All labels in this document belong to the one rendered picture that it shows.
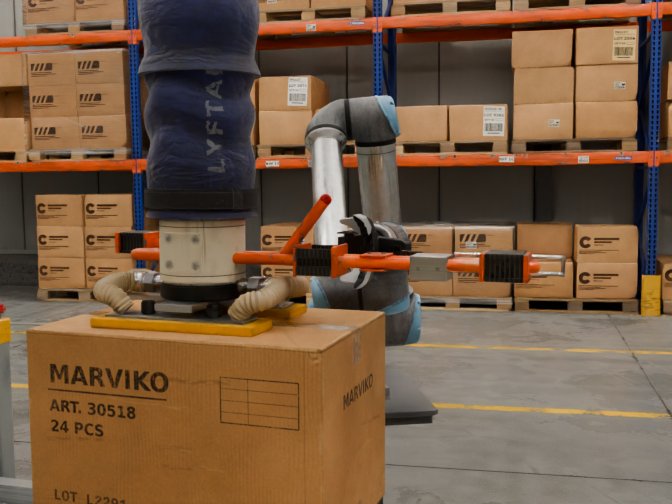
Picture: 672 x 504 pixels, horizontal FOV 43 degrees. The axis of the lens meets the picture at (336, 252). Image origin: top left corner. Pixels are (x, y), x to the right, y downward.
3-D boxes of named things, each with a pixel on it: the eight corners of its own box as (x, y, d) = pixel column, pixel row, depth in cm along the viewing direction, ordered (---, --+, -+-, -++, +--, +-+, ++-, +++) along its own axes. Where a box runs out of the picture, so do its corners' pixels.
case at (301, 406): (33, 531, 164) (25, 329, 160) (143, 464, 202) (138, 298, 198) (323, 578, 145) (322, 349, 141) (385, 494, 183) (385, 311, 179)
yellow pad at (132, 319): (89, 327, 162) (88, 301, 161) (118, 319, 171) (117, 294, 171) (252, 338, 151) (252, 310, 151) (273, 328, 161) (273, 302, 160)
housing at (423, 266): (408, 280, 153) (408, 255, 152) (416, 276, 159) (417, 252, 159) (446, 282, 151) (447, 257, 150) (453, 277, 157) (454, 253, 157)
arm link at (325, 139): (301, 94, 236) (308, 300, 197) (345, 89, 235) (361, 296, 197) (305, 122, 245) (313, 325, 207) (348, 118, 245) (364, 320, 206)
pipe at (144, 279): (94, 307, 163) (93, 278, 163) (160, 290, 187) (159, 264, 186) (256, 316, 153) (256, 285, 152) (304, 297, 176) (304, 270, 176)
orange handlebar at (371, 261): (80, 262, 174) (79, 244, 174) (155, 249, 203) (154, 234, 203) (538, 279, 146) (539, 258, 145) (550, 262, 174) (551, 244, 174)
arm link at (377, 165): (365, 337, 263) (342, 95, 242) (420, 332, 262) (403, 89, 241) (366, 357, 248) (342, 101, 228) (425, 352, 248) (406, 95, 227)
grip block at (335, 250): (291, 277, 158) (290, 246, 158) (308, 271, 167) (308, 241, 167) (333, 279, 156) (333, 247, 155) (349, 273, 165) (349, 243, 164)
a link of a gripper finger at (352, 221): (332, 216, 174) (343, 240, 181) (359, 216, 172) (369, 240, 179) (334, 203, 175) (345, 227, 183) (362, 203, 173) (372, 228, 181)
